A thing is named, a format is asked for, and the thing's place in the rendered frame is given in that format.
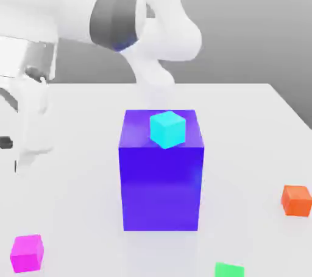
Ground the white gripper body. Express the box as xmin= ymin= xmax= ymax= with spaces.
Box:
xmin=0 ymin=77 xmax=55 ymax=176

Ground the small magenta cube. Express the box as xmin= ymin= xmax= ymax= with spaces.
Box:
xmin=9 ymin=233 xmax=45 ymax=274

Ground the small cyan cube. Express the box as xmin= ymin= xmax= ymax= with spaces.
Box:
xmin=149 ymin=110 xmax=187 ymax=150

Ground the small green cube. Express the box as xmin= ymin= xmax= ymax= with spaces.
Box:
xmin=214 ymin=262 xmax=245 ymax=277

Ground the small orange cube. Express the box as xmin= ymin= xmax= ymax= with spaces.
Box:
xmin=280 ymin=184 xmax=312 ymax=217

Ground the large purple box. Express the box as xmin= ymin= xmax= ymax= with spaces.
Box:
xmin=118 ymin=109 xmax=205 ymax=232

